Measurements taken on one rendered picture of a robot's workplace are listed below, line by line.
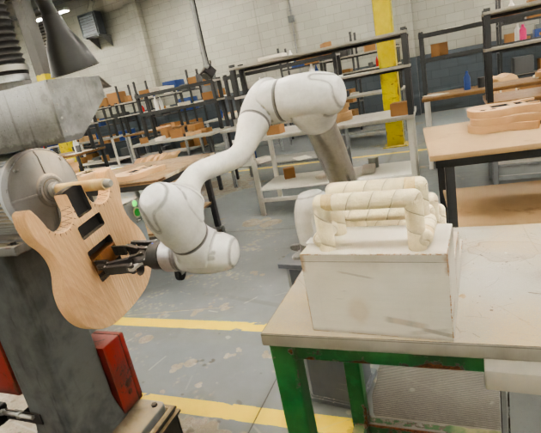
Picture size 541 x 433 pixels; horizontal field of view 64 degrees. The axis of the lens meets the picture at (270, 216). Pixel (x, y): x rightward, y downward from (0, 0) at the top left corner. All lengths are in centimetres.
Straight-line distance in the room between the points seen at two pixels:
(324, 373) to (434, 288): 133
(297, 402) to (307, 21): 1174
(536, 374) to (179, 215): 72
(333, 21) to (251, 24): 228
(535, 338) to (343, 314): 33
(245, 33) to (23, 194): 1188
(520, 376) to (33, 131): 113
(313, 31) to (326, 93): 1110
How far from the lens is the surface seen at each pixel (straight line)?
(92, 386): 183
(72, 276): 124
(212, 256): 105
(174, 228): 97
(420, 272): 81
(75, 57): 135
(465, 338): 88
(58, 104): 114
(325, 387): 214
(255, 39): 1291
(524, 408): 96
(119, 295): 137
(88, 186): 132
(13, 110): 122
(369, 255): 81
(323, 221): 82
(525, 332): 91
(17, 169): 140
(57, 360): 170
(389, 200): 78
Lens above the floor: 142
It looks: 17 degrees down
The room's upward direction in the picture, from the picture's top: 11 degrees counter-clockwise
